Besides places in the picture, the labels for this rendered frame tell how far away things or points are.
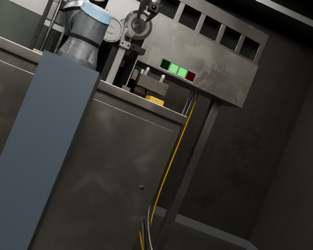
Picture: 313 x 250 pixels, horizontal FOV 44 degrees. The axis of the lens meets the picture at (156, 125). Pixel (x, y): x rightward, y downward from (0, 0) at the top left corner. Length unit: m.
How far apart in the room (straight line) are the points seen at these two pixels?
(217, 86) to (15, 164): 1.50
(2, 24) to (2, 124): 0.77
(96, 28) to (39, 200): 0.63
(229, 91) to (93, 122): 1.14
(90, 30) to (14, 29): 0.92
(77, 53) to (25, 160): 0.41
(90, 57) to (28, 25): 0.91
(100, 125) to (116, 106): 0.11
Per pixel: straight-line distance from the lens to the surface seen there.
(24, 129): 1.37
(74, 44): 1.40
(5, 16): 2.28
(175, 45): 2.40
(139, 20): 1.99
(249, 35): 2.63
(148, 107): 1.69
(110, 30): 1.97
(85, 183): 1.72
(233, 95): 2.55
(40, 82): 1.36
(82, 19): 1.43
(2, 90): 1.66
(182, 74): 2.40
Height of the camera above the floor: 0.78
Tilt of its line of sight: 1 degrees up
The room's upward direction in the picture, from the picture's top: 22 degrees clockwise
